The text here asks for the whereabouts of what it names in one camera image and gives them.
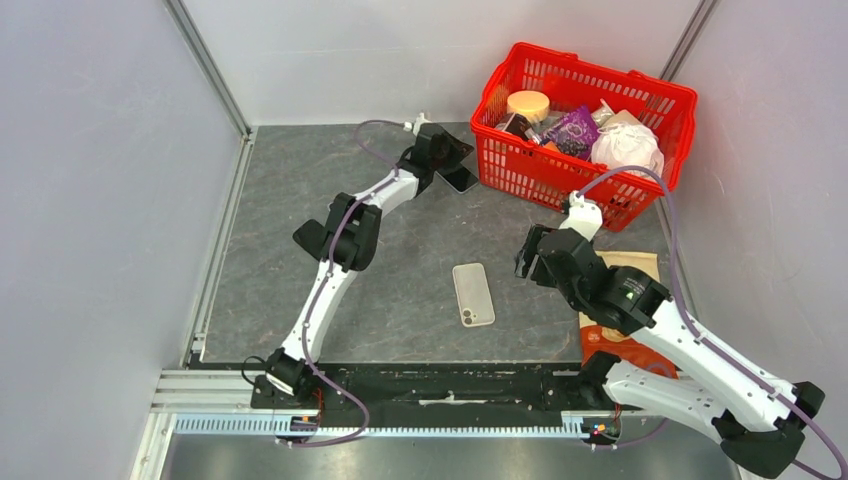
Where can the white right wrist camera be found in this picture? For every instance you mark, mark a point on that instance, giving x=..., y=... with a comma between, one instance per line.
x=582, y=216

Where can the beige phone case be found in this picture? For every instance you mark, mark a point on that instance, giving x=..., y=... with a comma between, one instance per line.
x=475, y=305

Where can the red plastic shopping basket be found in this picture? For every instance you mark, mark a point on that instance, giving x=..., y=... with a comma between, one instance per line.
x=536, y=135

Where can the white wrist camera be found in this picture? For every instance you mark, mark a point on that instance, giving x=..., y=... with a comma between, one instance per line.
x=582, y=216
x=416, y=124

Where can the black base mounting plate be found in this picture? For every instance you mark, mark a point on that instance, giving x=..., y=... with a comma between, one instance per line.
x=423, y=395

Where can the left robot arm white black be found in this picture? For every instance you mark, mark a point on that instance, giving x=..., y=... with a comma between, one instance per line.
x=345, y=244

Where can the purple snack packet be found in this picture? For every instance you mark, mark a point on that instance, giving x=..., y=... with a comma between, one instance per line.
x=574, y=134

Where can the black smartphone near basket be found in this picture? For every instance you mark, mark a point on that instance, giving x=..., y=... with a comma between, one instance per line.
x=459, y=179

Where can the aluminium frame rail front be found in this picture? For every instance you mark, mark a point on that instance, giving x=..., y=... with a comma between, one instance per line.
x=218, y=401

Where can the cassava chips bag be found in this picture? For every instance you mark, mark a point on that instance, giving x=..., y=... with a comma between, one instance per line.
x=595, y=337

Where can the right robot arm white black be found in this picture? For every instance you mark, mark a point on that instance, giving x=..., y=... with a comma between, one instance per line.
x=756, y=418

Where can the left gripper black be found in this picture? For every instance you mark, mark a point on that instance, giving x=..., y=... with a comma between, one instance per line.
x=460, y=150

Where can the white plastic bag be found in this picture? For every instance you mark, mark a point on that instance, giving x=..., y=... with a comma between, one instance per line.
x=623, y=144

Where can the black phone case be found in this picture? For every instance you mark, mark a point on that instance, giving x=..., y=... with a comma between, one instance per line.
x=312, y=237

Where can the yellow lid jar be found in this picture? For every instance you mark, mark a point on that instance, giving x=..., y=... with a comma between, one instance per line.
x=532, y=105

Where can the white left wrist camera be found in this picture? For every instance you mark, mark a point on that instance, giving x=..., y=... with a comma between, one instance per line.
x=416, y=124

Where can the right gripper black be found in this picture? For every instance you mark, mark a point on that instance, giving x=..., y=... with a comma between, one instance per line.
x=528, y=250

